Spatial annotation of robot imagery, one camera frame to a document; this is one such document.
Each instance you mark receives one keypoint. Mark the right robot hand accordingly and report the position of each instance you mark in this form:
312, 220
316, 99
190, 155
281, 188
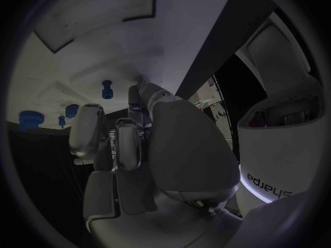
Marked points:
186, 148

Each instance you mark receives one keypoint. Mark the white task board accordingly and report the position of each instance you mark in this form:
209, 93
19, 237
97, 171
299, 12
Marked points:
116, 55

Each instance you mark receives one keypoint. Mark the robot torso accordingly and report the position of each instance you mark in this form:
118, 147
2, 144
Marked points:
274, 148

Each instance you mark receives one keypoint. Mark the blue gear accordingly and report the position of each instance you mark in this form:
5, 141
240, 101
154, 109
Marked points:
30, 118

